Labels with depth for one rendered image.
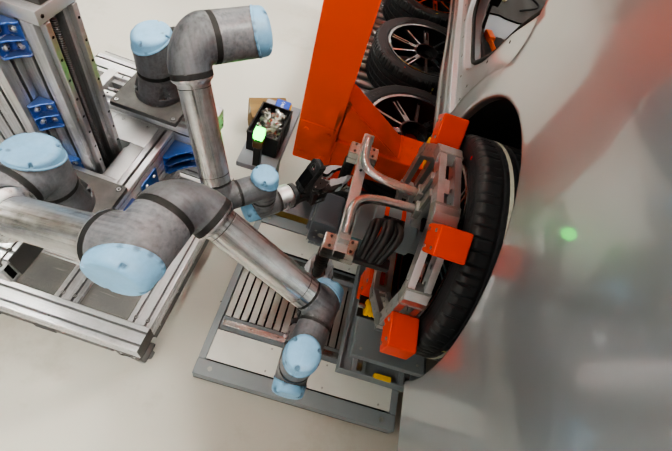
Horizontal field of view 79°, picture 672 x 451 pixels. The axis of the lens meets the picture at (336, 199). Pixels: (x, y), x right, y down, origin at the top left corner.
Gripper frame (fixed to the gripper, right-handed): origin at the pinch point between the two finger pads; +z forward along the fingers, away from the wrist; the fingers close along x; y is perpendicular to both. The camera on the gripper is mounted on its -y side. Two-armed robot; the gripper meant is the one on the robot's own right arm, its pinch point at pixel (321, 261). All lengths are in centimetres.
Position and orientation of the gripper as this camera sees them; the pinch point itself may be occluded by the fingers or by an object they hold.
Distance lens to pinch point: 113.4
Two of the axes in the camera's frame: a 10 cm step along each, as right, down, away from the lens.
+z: 2.1, -7.8, 6.0
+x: -9.5, -3.0, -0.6
